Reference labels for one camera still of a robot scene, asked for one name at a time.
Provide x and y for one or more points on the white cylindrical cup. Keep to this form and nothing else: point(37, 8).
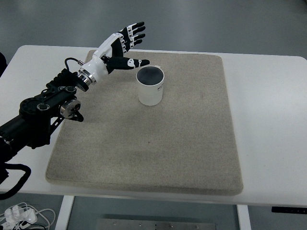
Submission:
point(149, 94)

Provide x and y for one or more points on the grey metal plate with screws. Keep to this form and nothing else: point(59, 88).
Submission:
point(156, 225)

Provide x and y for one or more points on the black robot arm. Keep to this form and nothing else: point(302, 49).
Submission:
point(40, 107)

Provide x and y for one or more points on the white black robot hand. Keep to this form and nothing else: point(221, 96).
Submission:
point(104, 51)

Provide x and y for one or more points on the beige fabric mat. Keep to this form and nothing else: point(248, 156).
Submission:
point(144, 148)

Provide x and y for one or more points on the white table leg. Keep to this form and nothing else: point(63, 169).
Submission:
point(64, 213)
point(244, 218)

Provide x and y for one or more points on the black table control panel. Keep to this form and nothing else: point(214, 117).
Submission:
point(289, 209)

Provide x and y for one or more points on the white power strip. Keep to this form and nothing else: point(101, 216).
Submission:
point(20, 214)

